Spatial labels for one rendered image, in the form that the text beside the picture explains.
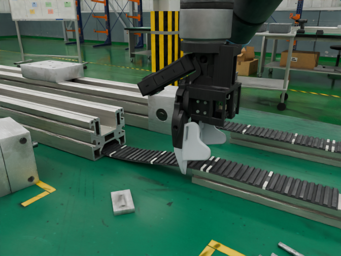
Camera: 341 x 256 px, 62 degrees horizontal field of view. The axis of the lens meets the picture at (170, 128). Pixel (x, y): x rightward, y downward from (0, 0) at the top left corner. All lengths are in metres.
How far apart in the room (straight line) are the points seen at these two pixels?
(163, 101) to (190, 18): 0.30
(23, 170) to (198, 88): 0.31
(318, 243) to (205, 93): 0.24
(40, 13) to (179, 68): 6.17
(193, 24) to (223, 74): 0.08
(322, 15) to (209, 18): 7.73
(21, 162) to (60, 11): 5.82
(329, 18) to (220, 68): 7.70
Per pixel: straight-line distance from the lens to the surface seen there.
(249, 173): 0.47
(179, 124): 0.43
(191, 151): 0.45
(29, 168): 0.53
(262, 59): 5.34
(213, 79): 0.42
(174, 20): 3.85
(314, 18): 8.14
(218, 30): 0.41
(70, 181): 0.53
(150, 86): 0.47
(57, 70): 0.90
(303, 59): 5.38
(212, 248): 0.38
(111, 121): 0.61
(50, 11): 6.40
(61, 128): 0.62
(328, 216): 0.46
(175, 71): 0.44
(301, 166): 0.60
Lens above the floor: 1.05
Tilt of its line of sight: 22 degrees down
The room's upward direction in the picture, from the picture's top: straight up
